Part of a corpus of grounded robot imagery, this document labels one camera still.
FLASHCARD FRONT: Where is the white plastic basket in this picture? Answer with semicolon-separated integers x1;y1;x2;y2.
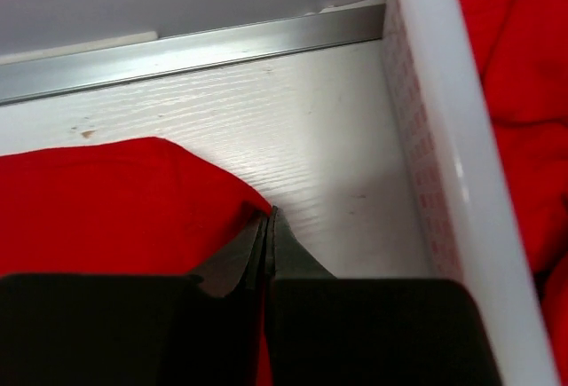
383;0;560;385

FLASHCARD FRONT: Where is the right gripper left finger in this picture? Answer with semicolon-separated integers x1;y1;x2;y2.
1;214;267;385

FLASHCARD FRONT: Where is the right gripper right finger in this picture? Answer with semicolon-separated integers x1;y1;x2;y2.
265;209;501;385

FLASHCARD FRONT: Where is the pile of red shirts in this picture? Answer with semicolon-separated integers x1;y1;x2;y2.
460;0;567;376

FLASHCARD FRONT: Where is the red t shirt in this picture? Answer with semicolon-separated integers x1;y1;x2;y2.
1;138;271;385

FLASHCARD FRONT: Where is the aluminium table edge rail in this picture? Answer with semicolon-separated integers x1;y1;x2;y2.
1;3;385;105

